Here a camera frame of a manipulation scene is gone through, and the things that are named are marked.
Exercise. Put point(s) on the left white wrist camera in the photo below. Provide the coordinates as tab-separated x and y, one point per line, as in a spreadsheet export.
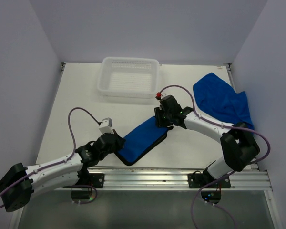
106	126

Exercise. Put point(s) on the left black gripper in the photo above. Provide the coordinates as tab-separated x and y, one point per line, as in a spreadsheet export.
119	141

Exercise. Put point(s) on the aluminium mounting rail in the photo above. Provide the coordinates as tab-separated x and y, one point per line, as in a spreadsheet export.
160	179

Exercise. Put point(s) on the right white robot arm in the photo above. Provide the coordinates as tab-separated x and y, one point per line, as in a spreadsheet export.
238	146

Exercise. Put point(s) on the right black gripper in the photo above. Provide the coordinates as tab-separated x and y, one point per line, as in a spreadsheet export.
159	122

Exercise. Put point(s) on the crumpled blue towel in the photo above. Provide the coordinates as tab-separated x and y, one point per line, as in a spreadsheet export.
219	100

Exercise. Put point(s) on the right black base bracket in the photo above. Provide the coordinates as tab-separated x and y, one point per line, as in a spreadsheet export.
199	179

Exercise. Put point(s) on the left black base bracket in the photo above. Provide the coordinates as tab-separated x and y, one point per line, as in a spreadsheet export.
94	180

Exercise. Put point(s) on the white plastic mesh basket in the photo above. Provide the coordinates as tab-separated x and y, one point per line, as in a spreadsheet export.
129	80

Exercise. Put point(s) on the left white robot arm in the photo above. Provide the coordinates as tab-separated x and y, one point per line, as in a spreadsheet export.
21	183

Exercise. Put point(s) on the blue towel with black trim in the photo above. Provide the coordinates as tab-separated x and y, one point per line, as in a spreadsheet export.
140	141

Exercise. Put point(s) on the black base bracket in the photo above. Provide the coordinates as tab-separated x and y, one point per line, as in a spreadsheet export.
199	179
94	180

